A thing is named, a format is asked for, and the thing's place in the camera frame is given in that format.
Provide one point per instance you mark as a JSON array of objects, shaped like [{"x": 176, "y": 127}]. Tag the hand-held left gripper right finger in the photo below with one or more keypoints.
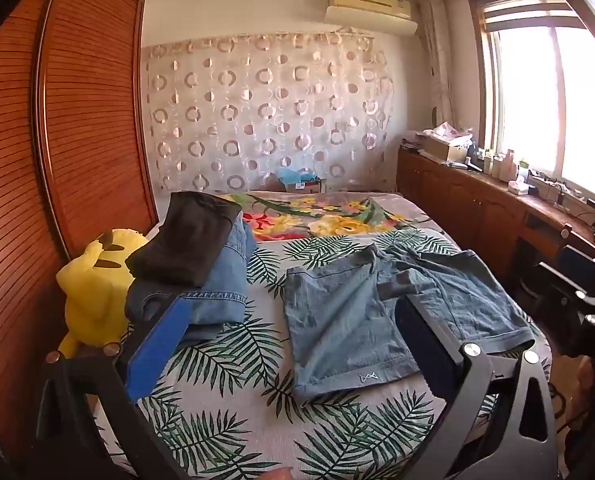
[{"x": 425, "y": 350}]

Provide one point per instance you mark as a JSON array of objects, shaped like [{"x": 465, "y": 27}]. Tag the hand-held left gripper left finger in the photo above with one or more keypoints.
[{"x": 152, "y": 355}]

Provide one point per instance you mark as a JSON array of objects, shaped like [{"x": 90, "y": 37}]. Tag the light blue pants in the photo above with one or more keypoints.
[{"x": 342, "y": 320}]

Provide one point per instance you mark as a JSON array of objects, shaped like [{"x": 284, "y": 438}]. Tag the black folded pants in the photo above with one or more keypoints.
[{"x": 187, "y": 240}]

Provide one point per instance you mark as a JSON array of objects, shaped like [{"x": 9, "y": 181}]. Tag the yellow plush toy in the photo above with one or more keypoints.
[{"x": 90, "y": 305}]

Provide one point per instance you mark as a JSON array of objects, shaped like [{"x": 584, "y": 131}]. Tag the palm leaf bed sheet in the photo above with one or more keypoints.
[{"x": 242, "y": 410}]

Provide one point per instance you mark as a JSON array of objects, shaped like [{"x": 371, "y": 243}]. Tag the blue denim jeans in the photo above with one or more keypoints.
[{"x": 227, "y": 280}]

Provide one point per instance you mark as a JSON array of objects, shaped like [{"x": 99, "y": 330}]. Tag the white tissue box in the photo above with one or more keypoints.
[{"x": 517, "y": 187}]

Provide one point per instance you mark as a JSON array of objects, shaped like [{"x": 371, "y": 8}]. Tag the long wooden cabinet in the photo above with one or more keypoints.
[{"x": 467, "y": 210}]

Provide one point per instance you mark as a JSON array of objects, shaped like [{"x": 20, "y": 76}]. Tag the white plastic bottle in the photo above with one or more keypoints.
[{"x": 508, "y": 165}]

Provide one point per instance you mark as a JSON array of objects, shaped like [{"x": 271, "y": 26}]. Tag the floral blanket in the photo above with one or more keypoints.
[{"x": 317, "y": 215}]

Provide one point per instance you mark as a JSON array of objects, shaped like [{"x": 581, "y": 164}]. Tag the open cardboard box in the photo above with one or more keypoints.
[{"x": 445, "y": 147}]

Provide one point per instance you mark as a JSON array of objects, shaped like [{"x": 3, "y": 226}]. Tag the wooden framed window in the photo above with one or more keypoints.
[{"x": 542, "y": 90}]

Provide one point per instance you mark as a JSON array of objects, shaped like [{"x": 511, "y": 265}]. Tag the cardboard box with blue bag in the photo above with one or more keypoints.
[{"x": 300, "y": 180}]

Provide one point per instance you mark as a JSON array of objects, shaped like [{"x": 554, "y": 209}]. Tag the wooden louvered wardrobe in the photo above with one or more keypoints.
[{"x": 67, "y": 135}]

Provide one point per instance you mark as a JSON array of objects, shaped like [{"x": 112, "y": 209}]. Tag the tied beige window curtain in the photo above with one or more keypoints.
[{"x": 436, "y": 60}]

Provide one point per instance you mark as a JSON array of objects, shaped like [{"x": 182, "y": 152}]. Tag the circle patterned sheer curtain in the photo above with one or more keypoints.
[{"x": 267, "y": 110}]

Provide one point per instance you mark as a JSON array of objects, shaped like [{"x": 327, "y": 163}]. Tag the wall air conditioner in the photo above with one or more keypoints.
[{"x": 367, "y": 7}]

